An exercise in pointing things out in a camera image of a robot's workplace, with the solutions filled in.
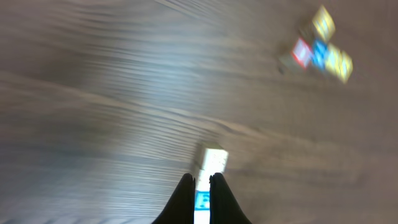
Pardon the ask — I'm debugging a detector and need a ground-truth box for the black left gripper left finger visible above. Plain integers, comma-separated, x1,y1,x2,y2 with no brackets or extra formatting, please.
152,173,195,224

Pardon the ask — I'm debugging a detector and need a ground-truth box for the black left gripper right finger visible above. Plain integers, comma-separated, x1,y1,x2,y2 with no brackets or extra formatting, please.
210,172,251,224

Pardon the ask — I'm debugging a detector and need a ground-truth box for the blue P wooden block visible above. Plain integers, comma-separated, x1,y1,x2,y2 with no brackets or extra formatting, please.
195,191,210,211

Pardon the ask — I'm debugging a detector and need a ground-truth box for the white M wooden block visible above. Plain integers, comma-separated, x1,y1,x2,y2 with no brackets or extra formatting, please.
192,141,229,175

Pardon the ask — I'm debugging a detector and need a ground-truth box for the red I wooden block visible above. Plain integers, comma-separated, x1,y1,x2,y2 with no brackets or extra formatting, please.
278,37,313,72

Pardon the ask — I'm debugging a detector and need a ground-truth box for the blue letter wooden block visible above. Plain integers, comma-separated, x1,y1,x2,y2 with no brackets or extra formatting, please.
312,39,328,70

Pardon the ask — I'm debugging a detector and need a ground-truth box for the yellow middle wooden block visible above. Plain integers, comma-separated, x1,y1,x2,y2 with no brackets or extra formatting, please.
325,43,341,75

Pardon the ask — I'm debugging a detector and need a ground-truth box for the yellow wooden block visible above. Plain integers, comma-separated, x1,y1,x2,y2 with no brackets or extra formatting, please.
325,43,341,75
299,5,336,42
337,52,353,83

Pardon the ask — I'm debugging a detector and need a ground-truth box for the yellow right wooden block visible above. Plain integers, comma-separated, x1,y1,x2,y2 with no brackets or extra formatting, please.
337,52,353,83

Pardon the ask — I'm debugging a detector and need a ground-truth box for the yellow back wooden block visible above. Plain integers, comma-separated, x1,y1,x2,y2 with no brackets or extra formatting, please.
299,5,336,42

